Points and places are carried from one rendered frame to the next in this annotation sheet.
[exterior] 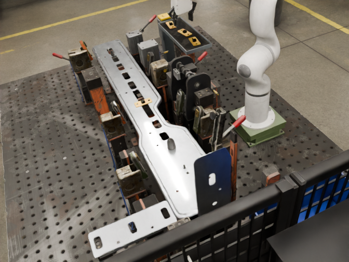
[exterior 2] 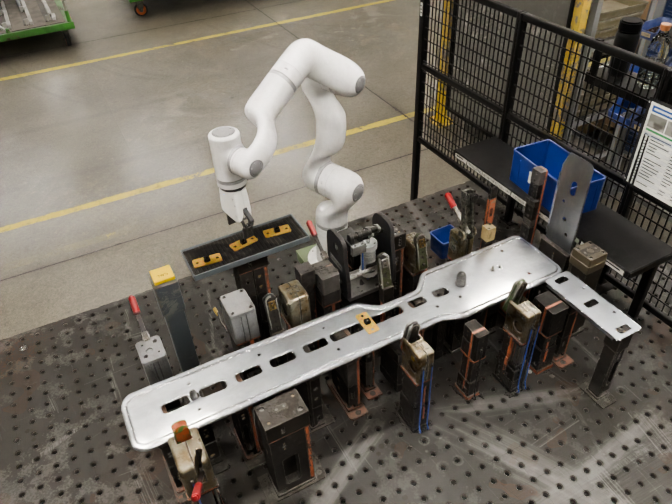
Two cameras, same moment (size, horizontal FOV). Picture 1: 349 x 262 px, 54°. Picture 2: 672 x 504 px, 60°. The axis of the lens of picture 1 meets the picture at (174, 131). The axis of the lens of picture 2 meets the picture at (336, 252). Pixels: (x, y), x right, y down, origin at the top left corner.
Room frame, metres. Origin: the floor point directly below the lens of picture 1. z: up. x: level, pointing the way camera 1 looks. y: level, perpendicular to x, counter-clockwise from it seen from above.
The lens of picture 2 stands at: (1.55, 1.30, 2.26)
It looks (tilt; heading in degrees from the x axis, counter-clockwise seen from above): 39 degrees down; 262
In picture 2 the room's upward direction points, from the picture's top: 3 degrees counter-clockwise
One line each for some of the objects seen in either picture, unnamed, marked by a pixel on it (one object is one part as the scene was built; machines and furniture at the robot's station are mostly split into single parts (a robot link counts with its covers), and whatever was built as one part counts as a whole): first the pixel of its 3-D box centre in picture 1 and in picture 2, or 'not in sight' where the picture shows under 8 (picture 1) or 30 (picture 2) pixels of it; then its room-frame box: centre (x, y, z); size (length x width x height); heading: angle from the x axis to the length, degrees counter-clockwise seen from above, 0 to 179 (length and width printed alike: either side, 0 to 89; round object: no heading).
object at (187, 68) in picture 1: (191, 108); (362, 284); (1.28, -0.10, 0.94); 0.18 x 0.13 x 0.49; 18
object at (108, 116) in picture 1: (118, 142); (415, 383); (1.20, 0.28, 0.87); 0.12 x 0.09 x 0.35; 108
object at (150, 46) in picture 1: (153, 76); (247, 349); (1.68, 0.08, 0.90); 0.13 x 0.10 x 0.41; 108
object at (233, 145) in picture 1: (232, 179); (484, 246); (0.82, -0.20, 0.95); 0.03 x 0.01 x 0.50; 18
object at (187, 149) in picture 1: (140, 101); (362, 328); (1.33, 0.14, 1.00); 1.38 x 0.22 x 0.02; 18
